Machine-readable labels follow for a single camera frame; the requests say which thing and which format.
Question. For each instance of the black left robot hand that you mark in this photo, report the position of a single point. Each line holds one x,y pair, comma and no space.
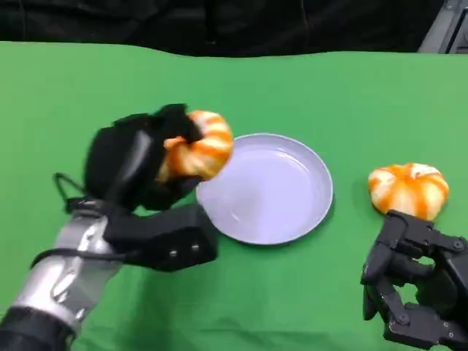
117,161

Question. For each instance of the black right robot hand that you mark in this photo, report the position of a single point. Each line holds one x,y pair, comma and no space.
409,234

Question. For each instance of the orange and white bread roll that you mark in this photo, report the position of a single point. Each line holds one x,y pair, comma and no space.
407,192
208,146

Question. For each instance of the lilac plate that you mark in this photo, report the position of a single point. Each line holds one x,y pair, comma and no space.
270,190

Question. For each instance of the black backdrop cloth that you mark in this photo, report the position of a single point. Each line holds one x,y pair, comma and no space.
219,25

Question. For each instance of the green table cloth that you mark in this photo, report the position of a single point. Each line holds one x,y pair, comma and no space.
311,91

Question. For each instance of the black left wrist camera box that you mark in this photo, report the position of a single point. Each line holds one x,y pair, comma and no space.
164,237

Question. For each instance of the grey metal equipment frame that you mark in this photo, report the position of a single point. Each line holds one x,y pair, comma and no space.
449,29

